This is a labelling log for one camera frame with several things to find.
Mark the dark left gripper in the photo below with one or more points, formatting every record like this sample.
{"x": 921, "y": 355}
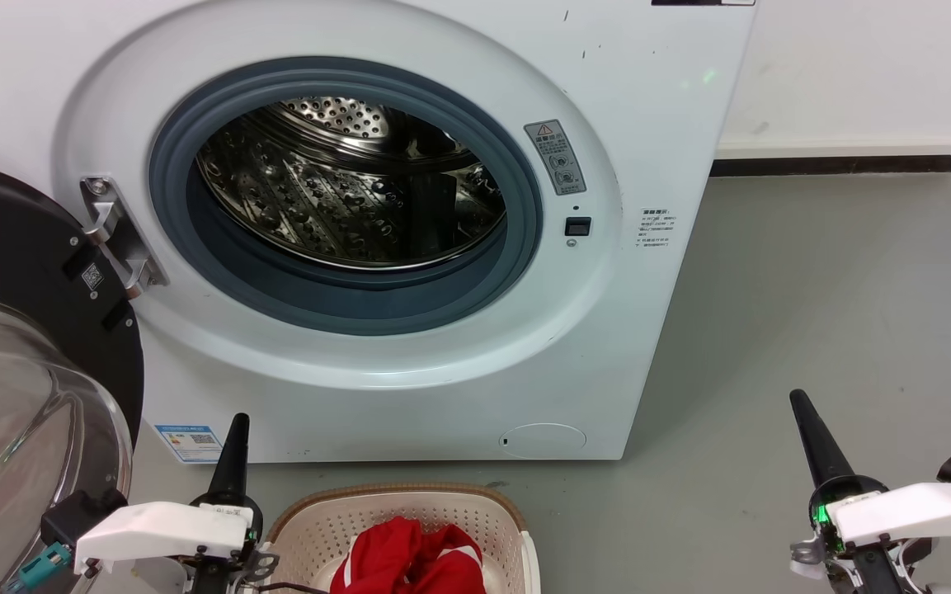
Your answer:
{"x": 213, "y": 577}

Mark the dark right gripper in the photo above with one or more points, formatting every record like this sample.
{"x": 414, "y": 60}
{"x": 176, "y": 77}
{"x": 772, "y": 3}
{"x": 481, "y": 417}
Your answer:
{"x": 875, "y": 569}

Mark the red and white garment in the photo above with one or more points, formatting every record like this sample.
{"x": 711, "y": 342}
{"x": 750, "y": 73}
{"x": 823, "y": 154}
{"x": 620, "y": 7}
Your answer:
{"x": 401, "y": 561}

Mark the cream perforated laundry basket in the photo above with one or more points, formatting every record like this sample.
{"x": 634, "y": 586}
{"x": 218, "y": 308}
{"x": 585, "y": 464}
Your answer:
{"x": 310, "y": 528}

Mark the black round washer door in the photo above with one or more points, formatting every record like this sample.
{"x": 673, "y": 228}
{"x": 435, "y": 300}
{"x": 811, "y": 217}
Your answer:
{"x": 5, "y": 231}

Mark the blue energy label sticker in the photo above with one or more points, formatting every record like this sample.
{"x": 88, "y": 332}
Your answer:
{"x": 188, "y": 443}

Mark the grey rubber door gasket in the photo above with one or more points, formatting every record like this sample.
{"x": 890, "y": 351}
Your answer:
{"x": 343, "y": 304}

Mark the white front-load washing machine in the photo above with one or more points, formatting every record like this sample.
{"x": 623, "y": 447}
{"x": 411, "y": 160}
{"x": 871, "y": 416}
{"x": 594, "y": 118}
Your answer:
{"x": 648, "y": 330}

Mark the silver metal door hinge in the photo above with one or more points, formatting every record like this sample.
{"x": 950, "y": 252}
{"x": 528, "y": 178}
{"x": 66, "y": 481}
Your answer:
{"x": 108, "y": 224}

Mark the round white filter cover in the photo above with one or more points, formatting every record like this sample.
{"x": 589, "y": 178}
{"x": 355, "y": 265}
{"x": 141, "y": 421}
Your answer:
{"x": 543, "y": 440}

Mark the perforated stainless steel drum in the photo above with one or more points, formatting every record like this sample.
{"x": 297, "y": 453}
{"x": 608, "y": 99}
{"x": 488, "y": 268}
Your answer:
{"x": 335, "y": 190}

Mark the grey warning label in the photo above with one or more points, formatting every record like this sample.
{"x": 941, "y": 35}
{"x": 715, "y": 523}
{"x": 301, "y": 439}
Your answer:
{"x": 555, "y": 157}

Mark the black control panel strip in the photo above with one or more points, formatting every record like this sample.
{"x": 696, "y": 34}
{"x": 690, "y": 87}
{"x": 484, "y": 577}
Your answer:
{"x": 702, "y": 2}

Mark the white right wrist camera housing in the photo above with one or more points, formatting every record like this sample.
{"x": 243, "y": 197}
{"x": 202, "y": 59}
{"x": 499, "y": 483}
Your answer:
{"x": 920, "y": 510}

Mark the black wall baseboard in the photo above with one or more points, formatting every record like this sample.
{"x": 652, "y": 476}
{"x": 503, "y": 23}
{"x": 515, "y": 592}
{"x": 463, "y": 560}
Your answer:
{"x": 838, "y": 165}

